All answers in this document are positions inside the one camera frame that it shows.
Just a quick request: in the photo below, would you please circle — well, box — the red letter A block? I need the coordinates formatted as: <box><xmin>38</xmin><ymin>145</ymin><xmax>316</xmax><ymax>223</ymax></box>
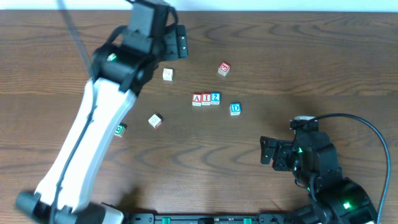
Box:
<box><xmin>192</xmin><ymin>93</ymin><xmax>201</xmax><ymax>106</ymax></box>

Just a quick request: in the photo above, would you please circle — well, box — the red letter I block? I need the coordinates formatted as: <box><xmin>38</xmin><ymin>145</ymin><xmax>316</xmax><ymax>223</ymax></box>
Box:
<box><xmin>201</xmin><ymin>93</ymin><xmax>211</xmax><ymax>106</ymax></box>

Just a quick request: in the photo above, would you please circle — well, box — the blue number 2 block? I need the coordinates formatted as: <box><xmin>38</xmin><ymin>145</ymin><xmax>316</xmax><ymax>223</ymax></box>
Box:
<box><xmin>211</xmin><ymin>92</ymin><xmax>221</xmax><ymax>105</ymax></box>

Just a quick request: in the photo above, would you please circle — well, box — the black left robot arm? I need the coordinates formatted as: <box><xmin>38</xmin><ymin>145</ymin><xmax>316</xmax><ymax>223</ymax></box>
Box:
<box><xmin>16</xmin><ymin>1</ymin><xmax>188</xmax><ymax>223</ymax></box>

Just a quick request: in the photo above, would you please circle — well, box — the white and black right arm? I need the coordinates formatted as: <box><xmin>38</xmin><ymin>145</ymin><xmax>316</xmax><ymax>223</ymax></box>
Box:
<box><xmin>260</xmin><ymin>129</ymin><xmax>377</xmax><ymax>223</ymax></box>

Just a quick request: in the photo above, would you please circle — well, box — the plain white wooden block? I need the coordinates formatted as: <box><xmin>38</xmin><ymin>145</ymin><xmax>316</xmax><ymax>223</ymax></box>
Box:
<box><xmin>162</xmin><ymin>68</ymin><xmax>174</xmax><ymax>81</ymax></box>

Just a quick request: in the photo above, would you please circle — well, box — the blue letter D block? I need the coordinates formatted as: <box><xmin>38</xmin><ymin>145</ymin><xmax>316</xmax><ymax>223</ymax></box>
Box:
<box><xmin>229</xmin><ymin>103</ymin><xmax>241</xmax><ymax>116</ymax></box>

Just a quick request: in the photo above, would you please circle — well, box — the red letter block tilted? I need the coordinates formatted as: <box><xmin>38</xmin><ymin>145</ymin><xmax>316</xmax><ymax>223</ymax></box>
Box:
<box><xmin>218</xmin><ymin>62</ymin><xmax>231</xmax><ymax>77</ymax></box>

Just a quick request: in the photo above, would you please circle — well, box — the white block with red side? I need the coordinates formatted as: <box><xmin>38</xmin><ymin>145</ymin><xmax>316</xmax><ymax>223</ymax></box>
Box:
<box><xmin>148</xmin><ymin>113</ymin><xmax>163</xmax><ymax>129</ymax></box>

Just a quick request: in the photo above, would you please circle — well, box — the green letter B block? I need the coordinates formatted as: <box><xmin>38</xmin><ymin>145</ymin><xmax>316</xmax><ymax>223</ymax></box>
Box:
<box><xmin>114</xmin><ymin>123</ymin><xmax>127</xmax><ymax>137</ymax></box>

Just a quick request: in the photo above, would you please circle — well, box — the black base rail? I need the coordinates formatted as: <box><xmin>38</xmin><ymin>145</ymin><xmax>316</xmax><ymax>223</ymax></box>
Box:
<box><xmin>122</xmin><ymin>213</ymin><xmax>294</xmax><ymax>224</ymax></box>

